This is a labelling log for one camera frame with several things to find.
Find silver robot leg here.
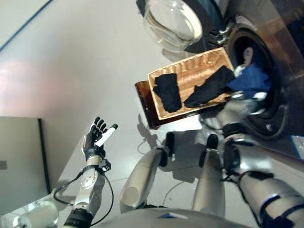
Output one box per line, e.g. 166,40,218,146
119,131,175,215
192,133,227,217

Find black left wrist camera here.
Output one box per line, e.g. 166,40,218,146
98,159,112,171

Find white cloth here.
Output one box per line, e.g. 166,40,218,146
234,64,247,76

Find dark grey washing machine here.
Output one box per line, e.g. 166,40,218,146
206,0,304,165

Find clear plastic container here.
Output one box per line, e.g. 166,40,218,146
0,200,59,228

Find wicker laundry basket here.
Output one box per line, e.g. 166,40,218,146
147,47,236,121

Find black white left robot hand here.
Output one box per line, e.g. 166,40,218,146
82,116,119,159

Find white floor cable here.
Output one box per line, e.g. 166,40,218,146
163,181,198,208
137,139,167,158

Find energy label sticker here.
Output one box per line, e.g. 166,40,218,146
290,135,304,159

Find round glass washer door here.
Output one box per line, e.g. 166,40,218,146
136,0,225,54

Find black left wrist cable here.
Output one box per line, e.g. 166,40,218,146
53,170,114,227

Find silver right robot leg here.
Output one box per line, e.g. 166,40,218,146
192,133,227,217

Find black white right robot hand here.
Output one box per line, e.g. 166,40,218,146
229,91,269,111

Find black garment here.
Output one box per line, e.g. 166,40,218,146
183,66,236,108
152,73,182,113

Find silver left robot leg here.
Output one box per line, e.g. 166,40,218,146
119,131,175,215

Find grey robot torso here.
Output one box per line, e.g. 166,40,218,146
95,208,260,228

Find blue cloth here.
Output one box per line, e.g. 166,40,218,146
225,63,273,98

